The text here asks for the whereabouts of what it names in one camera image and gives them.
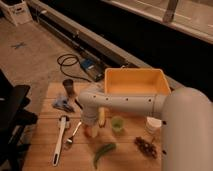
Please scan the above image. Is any white handled spatula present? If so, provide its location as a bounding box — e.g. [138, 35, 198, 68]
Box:
[52, 115, 69, 167]

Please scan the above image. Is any green plastic cup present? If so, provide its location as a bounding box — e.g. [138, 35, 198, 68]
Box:
[111, 116, 124, 134]

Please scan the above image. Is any black coiled cable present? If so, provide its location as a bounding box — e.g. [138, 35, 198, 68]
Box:
[56, 53, 92, 83]

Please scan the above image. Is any dark rectangular remote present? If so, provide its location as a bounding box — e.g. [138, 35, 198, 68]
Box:
[74, 99, 83, 109]

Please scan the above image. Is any white paper cup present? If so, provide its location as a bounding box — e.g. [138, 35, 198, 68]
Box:
[145, 117, 162, 134]

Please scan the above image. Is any orange red apple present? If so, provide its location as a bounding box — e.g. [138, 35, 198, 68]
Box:
[84, 127, 98, 138]

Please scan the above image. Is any blue black power tool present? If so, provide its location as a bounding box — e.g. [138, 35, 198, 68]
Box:
[80, 59, 104, 82]

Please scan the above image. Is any yellow plastic tray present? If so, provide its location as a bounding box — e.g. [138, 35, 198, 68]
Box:
[104, 68, 171, 95]

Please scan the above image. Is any dark grape bunch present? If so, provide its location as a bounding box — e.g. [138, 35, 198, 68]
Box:
[134, 137, 157, 159]

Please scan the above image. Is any wooden board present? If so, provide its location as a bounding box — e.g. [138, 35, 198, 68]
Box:
[22, 83, 161, 171]

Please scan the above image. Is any green chili pepper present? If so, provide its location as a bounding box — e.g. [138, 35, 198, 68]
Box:
[93, 143, 116, 168]

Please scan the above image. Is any black chair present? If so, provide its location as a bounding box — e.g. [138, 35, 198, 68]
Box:
[0, 69, 38, 171]

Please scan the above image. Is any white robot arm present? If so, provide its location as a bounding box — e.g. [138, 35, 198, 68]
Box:
[78, 87, 213, 171]

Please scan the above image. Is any dark metal cup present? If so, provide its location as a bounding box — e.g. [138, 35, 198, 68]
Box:
[62, 79, 75, 97]

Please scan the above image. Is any white cardboard box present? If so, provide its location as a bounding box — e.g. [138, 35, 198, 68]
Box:
[0, 0, 32, 26]

